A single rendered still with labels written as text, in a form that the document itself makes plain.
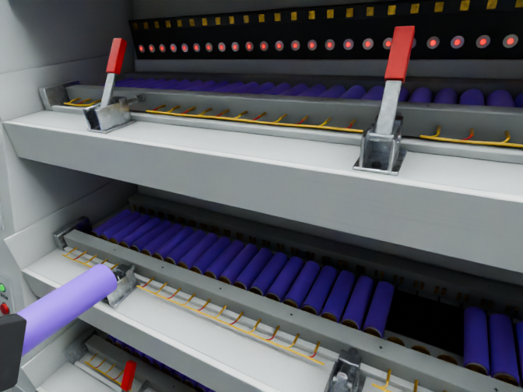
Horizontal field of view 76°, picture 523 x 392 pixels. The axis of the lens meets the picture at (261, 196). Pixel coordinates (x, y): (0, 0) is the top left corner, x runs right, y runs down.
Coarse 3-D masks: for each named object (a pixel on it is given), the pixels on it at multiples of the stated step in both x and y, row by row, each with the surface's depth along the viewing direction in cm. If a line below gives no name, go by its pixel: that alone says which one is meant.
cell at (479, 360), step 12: (468, 312) 31; (480, 312) 31; (468, 324) 30; (480, 324) 30; (468, 336) 29; (480, 336) 29; (468, 348) 28; (480, 348) 28; (468, 360) 27; (480, 360) 27
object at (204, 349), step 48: (96, 192) 52; (144, 192) 55; (48, 240) 47; (48, 288) 42; (144, 336) 35; (192, 336) 33; (240, 336) 33; (384, 336) 32; (240, 384) 29; (288, 384) 28; (384, 384) 28
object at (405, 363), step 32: (64, 256) 45; (96, 256) 44; (128, 256) 41; (160, 288) 38; (192, 288) 36; (224, 288) 35; (256, 320) 34; (288, 320) 31; (320, 320) 31; (384, 352) 28; (416, 352) 28; (416, 384) 26; (448, 384) 25; (480, 384) 25
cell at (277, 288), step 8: (288, 264) 39; (296, 264) 39; (280, 272) 38; (288, 272) 37; (296, 272) 38; (280, 280) 36; (288, 280) 37; (272, 288) 36; (280, 288) 36; (288, 288) 36; (280, 296) 35
